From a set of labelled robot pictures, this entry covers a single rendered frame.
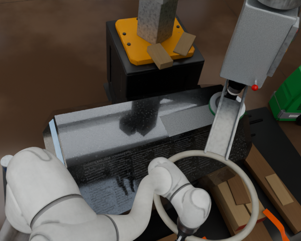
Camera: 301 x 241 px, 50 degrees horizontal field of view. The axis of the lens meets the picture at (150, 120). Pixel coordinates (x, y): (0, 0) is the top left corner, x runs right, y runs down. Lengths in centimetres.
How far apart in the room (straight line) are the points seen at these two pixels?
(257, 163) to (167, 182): 170
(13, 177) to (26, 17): 333
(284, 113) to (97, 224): 257
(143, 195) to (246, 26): 87
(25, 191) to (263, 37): 116
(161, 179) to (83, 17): 305
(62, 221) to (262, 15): 113
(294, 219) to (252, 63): 142
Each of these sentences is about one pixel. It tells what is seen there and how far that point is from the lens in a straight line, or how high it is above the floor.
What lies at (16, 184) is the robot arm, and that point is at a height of 159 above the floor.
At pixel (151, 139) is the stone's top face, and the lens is 174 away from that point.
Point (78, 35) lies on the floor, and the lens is 372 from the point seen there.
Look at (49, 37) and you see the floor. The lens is 373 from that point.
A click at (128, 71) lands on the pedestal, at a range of 222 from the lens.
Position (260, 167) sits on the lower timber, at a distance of 278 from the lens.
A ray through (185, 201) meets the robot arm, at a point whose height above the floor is 126.
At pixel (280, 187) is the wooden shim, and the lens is 274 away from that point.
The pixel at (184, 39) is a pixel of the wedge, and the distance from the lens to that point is 243.
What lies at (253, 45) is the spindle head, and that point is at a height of 139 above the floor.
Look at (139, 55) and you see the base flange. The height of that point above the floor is 78.
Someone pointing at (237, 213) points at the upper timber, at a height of 19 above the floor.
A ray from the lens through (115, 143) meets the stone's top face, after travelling 172.
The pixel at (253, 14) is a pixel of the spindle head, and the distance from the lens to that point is 147.
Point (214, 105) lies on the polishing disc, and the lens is 193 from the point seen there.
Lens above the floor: 228
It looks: 52 degrees down
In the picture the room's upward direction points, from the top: 9 degrees clockwise
